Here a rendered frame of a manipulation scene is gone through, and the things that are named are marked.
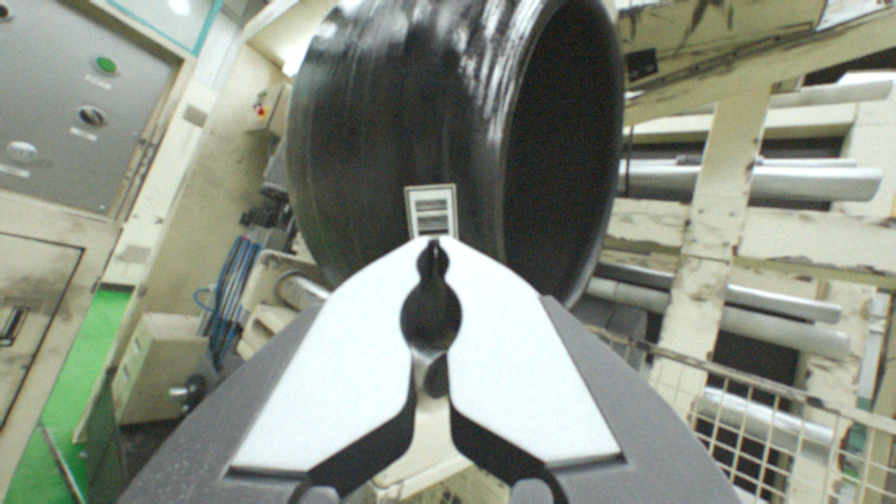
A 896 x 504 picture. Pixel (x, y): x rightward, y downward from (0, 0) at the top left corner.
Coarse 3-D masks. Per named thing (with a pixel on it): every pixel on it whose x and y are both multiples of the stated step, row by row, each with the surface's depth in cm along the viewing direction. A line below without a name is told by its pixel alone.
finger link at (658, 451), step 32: (576, 320) 7; (576, 352) 7; (608, 352) 7; (608, 384) 6; (640, 384) 6; (608, 416) 5; (640, 416) 5; (672, 416) 5; (640, 448) 5; (672, 448) 5; (704, 448) 5; (544, 480) 5; (576, 480) 5; (608, 480) 5; (640, 480) 5; (672, 480) 5; (704, 480) 5
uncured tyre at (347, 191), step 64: (384, 0) 26; (448, 0) 23; (512, 0) 25; (576, 0) 34; (320, 64) 31; (384, 64) 24; (448, 64) 23; (512, 64) 26; (576, 64) 56; (320, 128) 30; (384, 128) 24; (448, 128) 24; (512, 128) 73; (576, 128) 64; (320, 192) 32; (384, 192) 25; (512, 192) 78; (576, 192) 68; (320, 256) 38; (384, 256) 28; (512, 256) 73; (576, 256) 64
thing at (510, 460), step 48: (480, 288) 8; (528, 288) 8; (480, 336) 7; (528, 336) 7; (480, 384) 6; (528, 384) 6; (576, 384) 6; (480, 432) 5; (528, 432) 5; (576, 432) 5
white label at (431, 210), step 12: (408, 192) 24; (420, 192) 24; (432, 192) 24; (444, 192) 24; (408, 204) 24; (420, 204) 24; (432, 204) 24; (444, 204) 25; (408, 216) 25; (420, 216) 25; (432, 216) 25; (444, 216) 25; (420, 228) 25; (432, 228) 25; (444, 228) 25; (456, 228) 25; (456, 240) 26
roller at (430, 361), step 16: (288, 288) 48; (304, 288) 46; (320, 288) 46; (304, 304) 44; (416, 336) 33; (416, 352) 31; (432, 352) 30; (416, 368) 30; (432, 368) 29; (416, 384) 30; (432, 384) 28
